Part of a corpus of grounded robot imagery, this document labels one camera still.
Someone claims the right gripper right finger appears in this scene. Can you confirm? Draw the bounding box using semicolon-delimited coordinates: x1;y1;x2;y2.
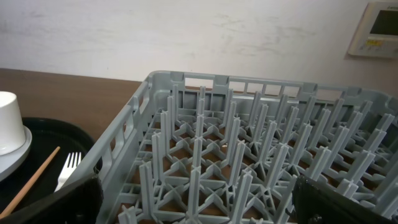
291;175;397;224

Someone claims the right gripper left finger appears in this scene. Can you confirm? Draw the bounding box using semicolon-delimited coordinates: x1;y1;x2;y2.
1;174;103;224

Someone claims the cream white cup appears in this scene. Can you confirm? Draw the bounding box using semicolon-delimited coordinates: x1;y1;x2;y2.
1;91;25;155

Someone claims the grey dishwasher rack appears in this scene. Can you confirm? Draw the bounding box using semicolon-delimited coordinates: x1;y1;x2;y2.
67;71;397;223

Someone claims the white plastic fork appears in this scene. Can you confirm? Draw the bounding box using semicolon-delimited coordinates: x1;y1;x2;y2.
55;152;82;192

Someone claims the wooden chopstick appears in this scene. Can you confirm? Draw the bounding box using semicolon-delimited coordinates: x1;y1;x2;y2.
1;146;60;219

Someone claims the round black tray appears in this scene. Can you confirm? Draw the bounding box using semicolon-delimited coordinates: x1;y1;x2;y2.
1;118;95;211

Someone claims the grey round plate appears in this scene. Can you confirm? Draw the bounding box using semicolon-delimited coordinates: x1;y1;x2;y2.
0;126;32;181

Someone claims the wall control panel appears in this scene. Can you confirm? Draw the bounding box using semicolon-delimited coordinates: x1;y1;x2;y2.
348;2;397;58

